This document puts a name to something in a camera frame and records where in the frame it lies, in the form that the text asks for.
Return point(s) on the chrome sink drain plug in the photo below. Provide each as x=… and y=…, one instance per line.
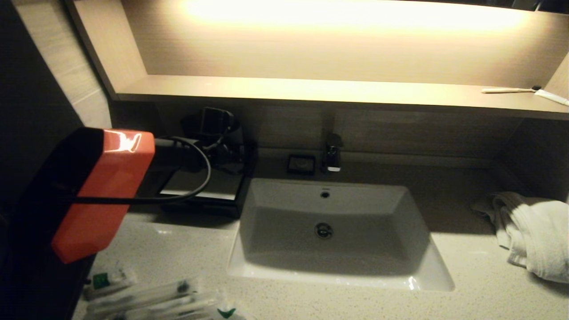
x=323, y=230

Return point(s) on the clear sachet green label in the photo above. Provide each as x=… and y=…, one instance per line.
x=106, y=280

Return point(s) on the small black soap dish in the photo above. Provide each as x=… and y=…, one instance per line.
x=301, y=165

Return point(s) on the black box drawer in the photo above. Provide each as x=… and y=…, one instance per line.
x=215, y=210

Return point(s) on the lit wooden wall shelf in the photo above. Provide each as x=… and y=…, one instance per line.
x=311, y=90

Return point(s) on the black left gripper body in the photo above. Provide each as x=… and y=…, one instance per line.
x=220, y=153

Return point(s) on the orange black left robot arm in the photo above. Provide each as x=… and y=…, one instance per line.
x=106, y=186

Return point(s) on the grey plastic cup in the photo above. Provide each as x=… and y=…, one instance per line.
x=238, y=133

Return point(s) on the white folded towel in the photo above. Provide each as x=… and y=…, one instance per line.
x=538, y=235

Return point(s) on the white toothbrush dark head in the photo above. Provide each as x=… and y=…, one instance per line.
x=502, y=90

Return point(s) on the chrome faucet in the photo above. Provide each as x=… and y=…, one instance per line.
x=332, y=154

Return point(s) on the black amenity box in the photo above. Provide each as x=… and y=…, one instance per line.
x=222, y=209

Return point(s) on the white toothpaste tube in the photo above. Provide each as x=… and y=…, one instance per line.
x=552, y=97

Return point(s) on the white ceramic sink basin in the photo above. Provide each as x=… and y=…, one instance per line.
x=355, y=266

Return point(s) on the clear packet green leaf logo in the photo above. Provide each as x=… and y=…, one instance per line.
x=227, y=312

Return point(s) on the long clear wrapped toothbrush packet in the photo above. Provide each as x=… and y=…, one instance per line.
x=178, y=306
x=146, y=293

